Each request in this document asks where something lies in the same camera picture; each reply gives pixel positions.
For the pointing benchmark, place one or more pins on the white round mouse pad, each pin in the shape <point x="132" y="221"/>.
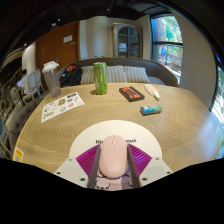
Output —
<point x="115" y="128"/>

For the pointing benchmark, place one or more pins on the dark-framed window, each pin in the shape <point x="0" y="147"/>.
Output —
<point x="166" y="43"/>

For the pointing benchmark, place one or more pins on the pink computer mouse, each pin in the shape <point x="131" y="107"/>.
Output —
<point x="113" y="156"/>

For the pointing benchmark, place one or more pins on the arched glass-door cabinet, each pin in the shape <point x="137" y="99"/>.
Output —
<point x="127" y="40"/>

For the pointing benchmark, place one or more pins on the striped cushion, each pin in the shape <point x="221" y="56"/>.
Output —
<point x="136" y="74"/>
<point x="87" y="75"/>
<point x="116" y="74"/>

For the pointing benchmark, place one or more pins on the black box with orange print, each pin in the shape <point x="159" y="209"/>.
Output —
<point x="131" y="94"/>

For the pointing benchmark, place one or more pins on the brown wooden door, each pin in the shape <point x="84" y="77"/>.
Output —
<point x="55" y="50"/>

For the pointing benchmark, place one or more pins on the small green blue packet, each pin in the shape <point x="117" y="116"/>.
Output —
<point x="151" y="110"/>

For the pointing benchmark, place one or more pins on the white printed leaflet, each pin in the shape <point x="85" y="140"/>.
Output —
<point x="61" y="106"/>

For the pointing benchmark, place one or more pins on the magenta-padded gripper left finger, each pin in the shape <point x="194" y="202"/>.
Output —
<point x="71" y="170"/>

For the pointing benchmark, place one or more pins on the grey curved sofa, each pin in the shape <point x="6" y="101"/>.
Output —
<point x="160" y="71"/>

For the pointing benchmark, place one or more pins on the group of white chairs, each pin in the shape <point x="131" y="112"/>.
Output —
<point x="31" y="83"/>

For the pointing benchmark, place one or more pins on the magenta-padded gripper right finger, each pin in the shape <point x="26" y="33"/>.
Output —
<point x="153" y="168"/>

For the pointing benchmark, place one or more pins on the black and orange backpack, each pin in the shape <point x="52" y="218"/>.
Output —
<point x="71" y="76"/>

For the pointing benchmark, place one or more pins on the yellow card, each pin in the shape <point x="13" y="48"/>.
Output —
<point x="18" y="155"/>

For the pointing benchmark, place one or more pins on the green drink can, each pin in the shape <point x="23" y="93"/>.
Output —
<point x="100" y="78"/>

